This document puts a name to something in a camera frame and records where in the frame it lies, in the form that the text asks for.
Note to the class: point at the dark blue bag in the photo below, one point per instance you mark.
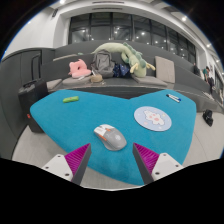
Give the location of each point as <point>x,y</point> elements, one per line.
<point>121,70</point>

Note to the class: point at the white marker blue cap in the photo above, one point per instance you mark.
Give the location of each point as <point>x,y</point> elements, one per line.
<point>175,98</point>

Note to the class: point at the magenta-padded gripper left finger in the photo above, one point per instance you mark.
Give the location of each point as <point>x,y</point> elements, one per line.
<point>76,159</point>

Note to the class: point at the tan round pouch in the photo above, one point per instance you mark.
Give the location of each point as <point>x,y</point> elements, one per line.
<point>96,78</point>

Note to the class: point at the green eraser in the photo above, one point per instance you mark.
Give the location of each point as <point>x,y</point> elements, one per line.
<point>70,99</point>

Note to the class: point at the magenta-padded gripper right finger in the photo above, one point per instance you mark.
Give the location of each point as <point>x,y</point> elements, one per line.
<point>148,159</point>

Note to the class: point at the round light blue mouse pad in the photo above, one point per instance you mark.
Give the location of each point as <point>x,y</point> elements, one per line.
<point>152,118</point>

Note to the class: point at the upright beige square cushion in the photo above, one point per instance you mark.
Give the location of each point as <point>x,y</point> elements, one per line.
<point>165,69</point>

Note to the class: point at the pink plush cushion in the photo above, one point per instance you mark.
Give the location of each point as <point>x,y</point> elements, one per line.
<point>79,69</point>

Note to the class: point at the grey white computer mouse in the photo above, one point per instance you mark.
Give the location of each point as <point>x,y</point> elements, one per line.
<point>111,137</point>

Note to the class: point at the green dragon plush toy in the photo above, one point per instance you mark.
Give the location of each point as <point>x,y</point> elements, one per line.
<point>131,58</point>

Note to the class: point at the grey flat seat cushion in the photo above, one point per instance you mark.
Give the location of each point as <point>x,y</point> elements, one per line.
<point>71,81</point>
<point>54,84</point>
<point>150,81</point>

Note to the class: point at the person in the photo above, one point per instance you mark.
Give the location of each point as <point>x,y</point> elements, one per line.
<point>208,78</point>

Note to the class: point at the black suitcase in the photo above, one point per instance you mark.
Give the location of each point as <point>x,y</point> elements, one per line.
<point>30,96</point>

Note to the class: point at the ceiling lights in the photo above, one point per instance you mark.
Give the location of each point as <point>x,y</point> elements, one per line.
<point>184,18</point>

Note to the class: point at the grey backpack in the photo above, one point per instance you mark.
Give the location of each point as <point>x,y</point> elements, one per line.
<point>102,63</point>

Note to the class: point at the black bag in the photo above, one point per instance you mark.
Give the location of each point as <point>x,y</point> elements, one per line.
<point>208,117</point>

